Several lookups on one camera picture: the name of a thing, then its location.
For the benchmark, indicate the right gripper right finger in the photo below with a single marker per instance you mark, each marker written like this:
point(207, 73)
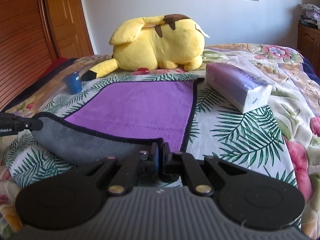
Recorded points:
point(184, 165)

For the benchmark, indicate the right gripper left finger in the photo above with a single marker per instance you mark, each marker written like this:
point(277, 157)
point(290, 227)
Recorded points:
point(141, 162)

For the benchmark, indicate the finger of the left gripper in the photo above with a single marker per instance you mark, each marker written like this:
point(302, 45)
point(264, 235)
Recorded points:
point(29, 123)

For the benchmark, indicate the purple and grey towel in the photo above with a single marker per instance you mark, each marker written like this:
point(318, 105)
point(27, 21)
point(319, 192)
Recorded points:
point(123, 118)

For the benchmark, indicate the wooden room door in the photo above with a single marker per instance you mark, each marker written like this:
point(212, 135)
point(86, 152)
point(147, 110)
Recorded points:
point(68, 28)

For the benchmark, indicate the blue cylindrical container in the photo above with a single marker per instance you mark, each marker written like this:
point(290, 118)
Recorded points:
point(73, 83)

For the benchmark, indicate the palm leaf print cloth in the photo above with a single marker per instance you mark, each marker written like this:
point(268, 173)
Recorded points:
point(29, 162)

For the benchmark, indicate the dark navy red blanket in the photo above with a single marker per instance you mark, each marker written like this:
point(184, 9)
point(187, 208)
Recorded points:
point(52, 71)

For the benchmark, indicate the wooden slatted wardrobe door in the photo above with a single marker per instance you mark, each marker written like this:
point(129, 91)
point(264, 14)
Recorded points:
point(27, 48)

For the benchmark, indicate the purple tissue pack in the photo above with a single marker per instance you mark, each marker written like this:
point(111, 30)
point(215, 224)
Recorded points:
point(241, 83)

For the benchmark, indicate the floral bed blanket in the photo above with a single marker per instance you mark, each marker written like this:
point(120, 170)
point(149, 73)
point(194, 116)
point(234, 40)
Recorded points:
point(287, 79)

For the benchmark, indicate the yellow Pikachu plush toy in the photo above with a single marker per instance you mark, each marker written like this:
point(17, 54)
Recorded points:
point(165, 42)

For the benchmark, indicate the wooden side cabinet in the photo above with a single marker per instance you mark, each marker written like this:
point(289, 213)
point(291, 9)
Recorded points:
point(308, 45)

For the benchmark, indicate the stack of folded linens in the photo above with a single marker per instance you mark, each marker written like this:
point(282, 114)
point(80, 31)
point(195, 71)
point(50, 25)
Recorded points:
point(311, 14)

